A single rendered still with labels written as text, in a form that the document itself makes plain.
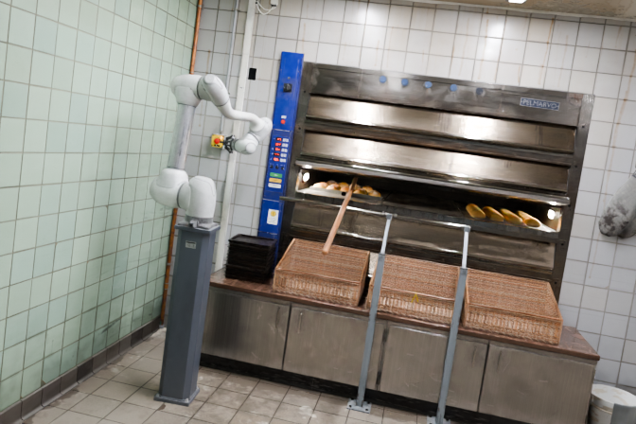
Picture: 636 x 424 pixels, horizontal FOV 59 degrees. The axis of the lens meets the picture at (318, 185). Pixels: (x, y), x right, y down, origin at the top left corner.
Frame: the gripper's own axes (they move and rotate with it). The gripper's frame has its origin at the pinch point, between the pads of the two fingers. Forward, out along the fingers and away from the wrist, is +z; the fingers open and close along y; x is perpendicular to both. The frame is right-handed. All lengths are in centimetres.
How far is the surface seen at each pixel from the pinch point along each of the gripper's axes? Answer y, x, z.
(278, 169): 14.1, 37.7, -15.1
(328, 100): -39, 61, -31
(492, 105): -50, 139, -110
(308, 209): 40, 58, -28
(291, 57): -65, 37, -14
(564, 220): 19, 178, -151
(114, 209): 47, -73, -18
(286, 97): -37, 37, -14
